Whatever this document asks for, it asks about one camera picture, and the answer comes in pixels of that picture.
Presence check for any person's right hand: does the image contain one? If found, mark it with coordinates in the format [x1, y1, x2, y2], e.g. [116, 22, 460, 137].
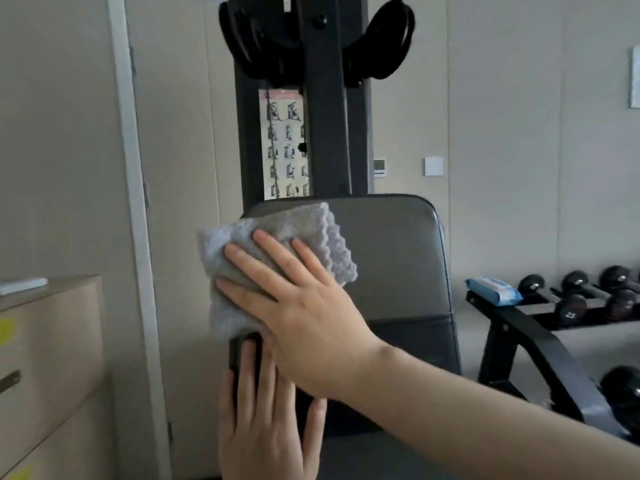
[215, 229, 396, 403]

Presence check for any person's left hand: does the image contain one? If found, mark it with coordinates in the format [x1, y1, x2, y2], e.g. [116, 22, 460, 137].
[217, 332, 329, 480]

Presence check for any grey backrest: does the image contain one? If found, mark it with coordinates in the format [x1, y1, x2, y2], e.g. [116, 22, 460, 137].
[229, 193, 462, 480]

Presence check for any grey microfibre cloth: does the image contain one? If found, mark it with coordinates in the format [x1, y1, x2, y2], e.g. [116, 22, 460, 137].
[197, 202, 359, 343]

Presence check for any person's right forearm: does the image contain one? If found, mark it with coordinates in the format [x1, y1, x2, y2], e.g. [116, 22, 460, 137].
[349, 339, 640, 480]

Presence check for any blue wet wipes pack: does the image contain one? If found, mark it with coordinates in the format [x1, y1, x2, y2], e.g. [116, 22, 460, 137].
[465, 276, 525, 308]

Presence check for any exercise chart poster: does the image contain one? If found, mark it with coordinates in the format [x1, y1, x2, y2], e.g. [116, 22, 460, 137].
[258, 87, 312, 201]

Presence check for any beige locker cabinet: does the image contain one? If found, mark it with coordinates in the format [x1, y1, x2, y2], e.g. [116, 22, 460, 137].
[0, 274, 119, 480]

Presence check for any black dumbbell rack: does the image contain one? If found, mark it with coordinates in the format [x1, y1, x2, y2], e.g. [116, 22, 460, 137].
[465, 289, 640, 441]

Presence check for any flat white box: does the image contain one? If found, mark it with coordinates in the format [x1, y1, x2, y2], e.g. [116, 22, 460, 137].
[0, 277, 49, 297]

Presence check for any white paper notice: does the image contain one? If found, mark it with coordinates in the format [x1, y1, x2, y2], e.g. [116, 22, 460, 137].
[628, 44, 640, 109]

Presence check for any white door frame strip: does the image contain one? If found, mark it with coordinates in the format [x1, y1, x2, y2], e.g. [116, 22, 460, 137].
[106, 0, 173, 480]

